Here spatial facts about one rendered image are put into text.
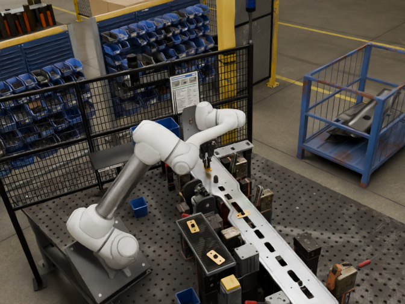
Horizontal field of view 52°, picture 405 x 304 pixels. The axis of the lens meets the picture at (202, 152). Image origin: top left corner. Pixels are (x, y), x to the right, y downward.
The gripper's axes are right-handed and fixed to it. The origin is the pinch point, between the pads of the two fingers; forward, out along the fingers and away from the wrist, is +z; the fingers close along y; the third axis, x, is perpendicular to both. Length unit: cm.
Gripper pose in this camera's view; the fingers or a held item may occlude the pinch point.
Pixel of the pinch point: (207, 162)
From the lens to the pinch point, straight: 262.6
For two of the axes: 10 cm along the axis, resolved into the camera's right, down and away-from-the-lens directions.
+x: -4.1, -4.8, 7.7
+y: 9.1, -2.7, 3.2
